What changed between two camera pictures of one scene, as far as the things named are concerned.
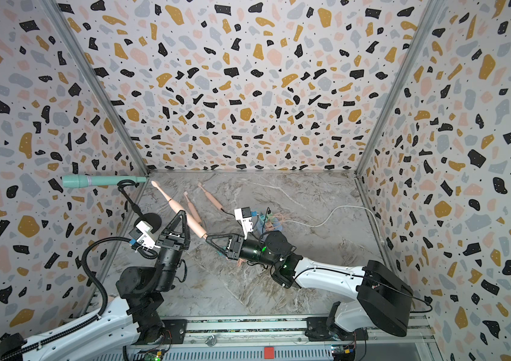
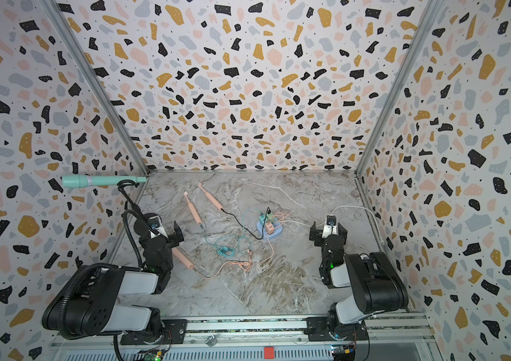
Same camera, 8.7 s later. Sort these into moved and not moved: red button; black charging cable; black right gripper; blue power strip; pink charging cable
Moved: black right gripper; pink charging cable; black charging cable
Not moved: blue power strip; red button
